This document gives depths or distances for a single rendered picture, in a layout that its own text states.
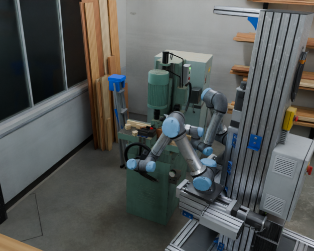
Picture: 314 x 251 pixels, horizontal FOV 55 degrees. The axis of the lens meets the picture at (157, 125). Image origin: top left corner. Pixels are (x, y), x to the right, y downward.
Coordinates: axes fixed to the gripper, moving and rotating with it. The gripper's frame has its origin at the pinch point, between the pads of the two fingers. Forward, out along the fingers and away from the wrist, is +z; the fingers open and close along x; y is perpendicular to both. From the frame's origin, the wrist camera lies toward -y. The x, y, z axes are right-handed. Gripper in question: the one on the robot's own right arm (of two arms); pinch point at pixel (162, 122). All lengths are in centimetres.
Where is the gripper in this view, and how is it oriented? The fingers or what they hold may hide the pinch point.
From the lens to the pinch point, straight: 249.8
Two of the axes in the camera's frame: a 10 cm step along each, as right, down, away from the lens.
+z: -9.2, -2.1, 3.3
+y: -3.9, 3.3, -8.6
